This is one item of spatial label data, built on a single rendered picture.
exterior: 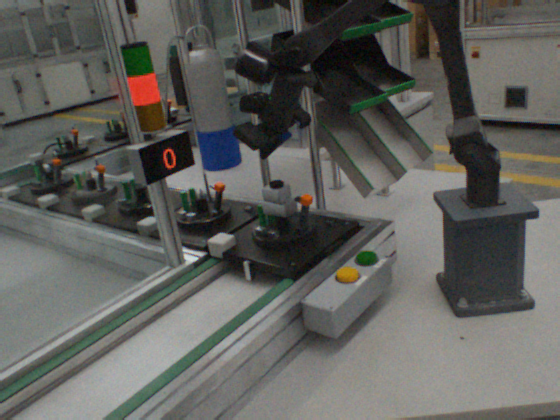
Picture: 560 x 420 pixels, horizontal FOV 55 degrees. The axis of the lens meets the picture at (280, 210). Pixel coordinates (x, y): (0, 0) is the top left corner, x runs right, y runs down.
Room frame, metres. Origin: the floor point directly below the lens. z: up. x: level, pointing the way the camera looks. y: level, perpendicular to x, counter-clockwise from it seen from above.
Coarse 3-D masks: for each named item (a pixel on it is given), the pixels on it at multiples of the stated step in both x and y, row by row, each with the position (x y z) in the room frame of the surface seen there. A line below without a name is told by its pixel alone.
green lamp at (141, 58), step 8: (128, 48) 0.99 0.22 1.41; (136, 48) 0.99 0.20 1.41; (144, 48) 1.00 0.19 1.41; (128, 56) 0.99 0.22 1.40; (136, 56) 0.99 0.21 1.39; (144, 56) 0.99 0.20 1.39; (128, 64) 0.99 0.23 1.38; (136, 64) 0.99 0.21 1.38; (144, 64) 0.99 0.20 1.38; (152, 64) 1.01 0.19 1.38; (128, 72) 0.99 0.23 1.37; (136, 72) 0.99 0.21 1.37; (144, 72) 0.99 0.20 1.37; (152, 72) 1.00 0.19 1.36
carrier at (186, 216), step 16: (192, 192) 1.28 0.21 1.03; (208, 192) 1.30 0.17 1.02; (192, 208) 1.27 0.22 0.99; (208, 208) 1.24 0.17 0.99; (224, 208) 1.24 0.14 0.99; (240, 208) 1.27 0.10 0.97; (256, 208) 1.26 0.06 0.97; (192, 224) 1.18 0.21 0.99; (208, 224) 1.18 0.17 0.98; (224, 224) 1.18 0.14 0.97; (240, 224) 1.17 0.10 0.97; (192, 240) 1.12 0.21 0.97
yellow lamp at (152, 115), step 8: (152, 104) 0.99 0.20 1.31; (160, 104) 1.01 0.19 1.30; (136, 112) 1.00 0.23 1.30; (144, 112) 0.99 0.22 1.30; (152, 112) 0.99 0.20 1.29; (160, 112) 1.00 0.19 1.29; (144, 120) 0.99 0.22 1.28; (152, 120) 0.99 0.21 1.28; (160, 120) 1.00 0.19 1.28; (144, 128) 0.99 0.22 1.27; (152, 128) 0.99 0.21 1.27; (160, 128) 0.99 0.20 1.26
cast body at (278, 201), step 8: (272, 184) 1.06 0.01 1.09; (280, 184) 1.06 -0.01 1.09; (288, 184) 1.08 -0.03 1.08; (264, 192) 1.07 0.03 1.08; (272, 192) 1.05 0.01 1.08; (280, 192) 1.05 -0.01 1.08; (288, 192) 1.07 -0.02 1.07; (264, 200) 1.07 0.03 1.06; (272, 200) 1.06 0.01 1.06; (280, 200) 1.05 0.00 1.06; (288, 200) 1.06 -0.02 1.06; (264, 208) 1.07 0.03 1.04; (272, 208) 1.06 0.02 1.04; (280, 208) 1.04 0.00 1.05; (288, 208) 1.05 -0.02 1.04; (296, 208) 1.07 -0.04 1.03; (280, 216) 1.05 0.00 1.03; (288, 216) 1.04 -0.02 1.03
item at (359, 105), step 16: (288, 32) 1.38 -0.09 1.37; (272, 48) 1.36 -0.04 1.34; (336, 48) 1.37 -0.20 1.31; (288, 64) 1.32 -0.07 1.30; (320, 64) 1.40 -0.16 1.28; (336, 64) 1.37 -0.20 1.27; (352, 64) 1.33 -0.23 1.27; (320, 80) 1.25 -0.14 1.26; (336, 80) 1.33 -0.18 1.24; (352, 80) 1.33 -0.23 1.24; (320, 96) 1.25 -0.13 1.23; (336, 96) 1.21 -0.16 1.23; (352, 96) 1.26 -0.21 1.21; (368, 96) 1.27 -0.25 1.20; (384, 96) 1.25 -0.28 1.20; (352, 112) 1.18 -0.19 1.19
